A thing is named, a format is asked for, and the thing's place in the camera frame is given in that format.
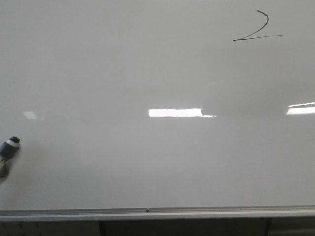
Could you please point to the white whiteboard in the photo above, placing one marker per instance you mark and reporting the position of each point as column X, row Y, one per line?
column 158, row 103

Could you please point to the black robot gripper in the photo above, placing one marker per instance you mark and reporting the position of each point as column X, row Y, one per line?
column 4, row 167

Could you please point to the black whiteboard marker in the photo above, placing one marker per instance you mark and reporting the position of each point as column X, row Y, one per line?
column 9, row 148

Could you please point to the aluminium marker tray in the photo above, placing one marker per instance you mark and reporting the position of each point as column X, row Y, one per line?
column 156, row 213

